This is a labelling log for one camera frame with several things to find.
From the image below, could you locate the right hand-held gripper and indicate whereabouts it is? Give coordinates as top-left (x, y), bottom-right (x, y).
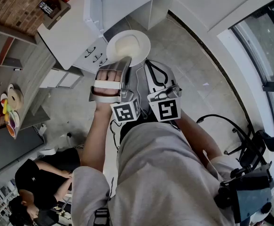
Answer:
top-left (143, 59), bottom-right (182, 122)

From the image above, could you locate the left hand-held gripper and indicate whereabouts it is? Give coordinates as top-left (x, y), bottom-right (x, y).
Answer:
top-left (89, 56), bottom-right (141, 122)

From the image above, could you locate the white round plate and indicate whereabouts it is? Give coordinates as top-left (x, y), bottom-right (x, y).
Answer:
top-left (106, 29), bottom-right (151, 67)

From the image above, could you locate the white cabinet with door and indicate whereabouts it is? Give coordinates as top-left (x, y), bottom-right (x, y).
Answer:
top-left (83, 0), bottom-right (149, 39)

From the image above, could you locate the person's left forearm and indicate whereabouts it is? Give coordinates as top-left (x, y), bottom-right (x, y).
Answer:
top-left (80, 101), bottom-right (115, 173)

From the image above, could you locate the person's right forearm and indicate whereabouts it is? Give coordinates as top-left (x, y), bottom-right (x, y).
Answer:
top-left (180, 109), bottom-right (223, 168)

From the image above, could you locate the person's left hand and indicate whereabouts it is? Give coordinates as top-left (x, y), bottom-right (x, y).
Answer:
top-left (93, 69), bottom-right (123, 97)

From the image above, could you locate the white drawer unit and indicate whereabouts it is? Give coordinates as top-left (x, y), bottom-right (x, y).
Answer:
top-left (73, 37), bottom-right (111, 74)

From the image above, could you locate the white counter desk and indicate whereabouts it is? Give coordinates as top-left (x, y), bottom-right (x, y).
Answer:
top-left (37, 0), bottom-right (175, 72)

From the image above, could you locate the white storage cubby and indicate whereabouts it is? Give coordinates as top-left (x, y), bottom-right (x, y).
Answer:
top-left (39, 64), bottom-right (85, 89)

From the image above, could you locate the grey metal box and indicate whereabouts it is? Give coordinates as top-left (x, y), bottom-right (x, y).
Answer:
top-left (41, 0), bottom-right (71, 30)

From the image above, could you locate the grey wooden shelf unit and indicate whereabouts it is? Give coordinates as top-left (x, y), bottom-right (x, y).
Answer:
top-left (0, 20), bottom-right (57, 133)

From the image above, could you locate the person's grey shirt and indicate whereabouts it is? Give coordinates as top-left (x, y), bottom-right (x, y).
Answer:
top-left (70, 121), bottom-right (243, 226)

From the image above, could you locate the black keypad terminal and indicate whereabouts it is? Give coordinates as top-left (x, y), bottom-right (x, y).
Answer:
top-left (38, 0), bottom-right (62, 18)

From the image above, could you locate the black office chair base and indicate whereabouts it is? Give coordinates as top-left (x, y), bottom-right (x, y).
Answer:
top-left (223, 126), bottom-right (257, 164)

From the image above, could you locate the orange bowl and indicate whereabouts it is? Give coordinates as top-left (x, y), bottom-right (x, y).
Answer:
top-left (6, 123), bottom-right (16, 138)

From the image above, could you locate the dark grey cabinet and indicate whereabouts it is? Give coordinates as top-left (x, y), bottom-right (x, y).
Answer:
top-left (0, 126), bottom-right (46, 180)

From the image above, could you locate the thin black cable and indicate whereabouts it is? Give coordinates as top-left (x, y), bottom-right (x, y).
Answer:
top-left (109, 119), bottom-right (123, 151)

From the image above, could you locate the thick black cable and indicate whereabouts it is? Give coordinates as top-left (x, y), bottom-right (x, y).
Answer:
top-left (196, 113), bottom-right (270, 167)

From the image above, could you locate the black window frame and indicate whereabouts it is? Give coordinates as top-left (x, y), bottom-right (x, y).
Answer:
top-left (228, 0), bottom-right (274, 181)

